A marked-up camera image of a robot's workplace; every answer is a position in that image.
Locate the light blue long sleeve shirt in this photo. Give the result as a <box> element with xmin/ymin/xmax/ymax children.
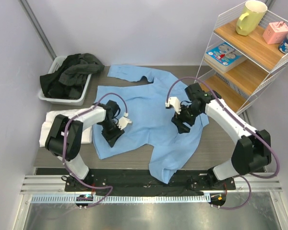
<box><xmin>92</xmin><ymin>65</ymin><xmax>209</xmax><ymax>184</ymax></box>

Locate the black dark clothes pile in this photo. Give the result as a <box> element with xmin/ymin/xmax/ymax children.
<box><xmin>40</xmin><ymin>53</ymin><xmax>104</xmax><ymax>100</ymax></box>

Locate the aluminium slotted cable rail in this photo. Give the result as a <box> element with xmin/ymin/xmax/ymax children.
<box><xmin>31</xmin><ymin>194</ymin><xmax>211</xmax><ymax>204</ymax></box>

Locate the white wire wooden shelf rack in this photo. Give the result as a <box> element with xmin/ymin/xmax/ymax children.
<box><xmin>196</xmin><ymin>3</ymin><xmax>288</xmax><ymax>114</ymax></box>

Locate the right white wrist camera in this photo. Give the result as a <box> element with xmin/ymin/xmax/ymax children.
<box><xmin>165</xmin><ymin>97</ymin><xmax>181</xmax><ymax>115</ymax></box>

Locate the yellow green ceramic mug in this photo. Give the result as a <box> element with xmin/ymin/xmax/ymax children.
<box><xmin>236</xmin><ymin>0</ymin><xmax>268</xmax><ymax>36</ymax></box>

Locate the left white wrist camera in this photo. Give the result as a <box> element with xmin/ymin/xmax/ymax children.
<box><xmin>117</xmin><ymin>113</ymin><xmax>132</xmax><ymax>130</ymax></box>

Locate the folded white shirt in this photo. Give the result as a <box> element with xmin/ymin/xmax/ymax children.
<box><xmin>39</xmin><ymin>108</ymin><xmax>94</xmax><ymax>147</ymax></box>

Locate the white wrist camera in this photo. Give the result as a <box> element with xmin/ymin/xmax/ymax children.
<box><xmin>117</xmin><ymin>113</ymin><xmax>132</xmax><ymax>130</ymax></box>
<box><xmin>165</xmin><ymin>97</ymin><xmax>181</xmax><ymax>115</ymax></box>

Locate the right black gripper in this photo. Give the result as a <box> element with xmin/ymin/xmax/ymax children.
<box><xmin>171</xmin><ymin>102</ymin><xmax>202</xmax><ymax>134</ymax></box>

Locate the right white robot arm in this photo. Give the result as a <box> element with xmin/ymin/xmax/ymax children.
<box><xmin>165</xmin><ymin>83</ymin><xmax>272</xmax><ymax>189</ymax></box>

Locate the blue white tissue pack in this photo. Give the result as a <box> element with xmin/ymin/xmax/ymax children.
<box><xmin>204</xmin><ymin>42</ymin><xmax>247</xmax><ymax>73</ymax></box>

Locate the pink cube power adapter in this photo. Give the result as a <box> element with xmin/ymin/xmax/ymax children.
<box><xmin>263</xmin><ymin>21</ymin><xmax>288</xmax><ymax>45</ymax></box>

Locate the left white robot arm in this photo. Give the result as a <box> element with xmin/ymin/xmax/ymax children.
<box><xmin>45</xmin><ymin>100</ymin><xmax>124</xmax><ymax>191</ymax></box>

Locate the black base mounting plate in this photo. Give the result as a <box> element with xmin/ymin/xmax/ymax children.
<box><xmin>64</xmin><ymin>168</ymin><xmax>236</xmax><ymax>197</ymax></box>

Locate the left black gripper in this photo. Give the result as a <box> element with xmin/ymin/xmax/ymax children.
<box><xmin>99</xmin><ymin>120</ymin><xmax>124</xmax><ymax>148</ymax></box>

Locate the white plastic laundry basket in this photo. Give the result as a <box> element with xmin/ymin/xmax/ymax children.
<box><xmin>38</xmin><ymin>56</ymin><xmax>91</xmax><ymax>106</ymax></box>

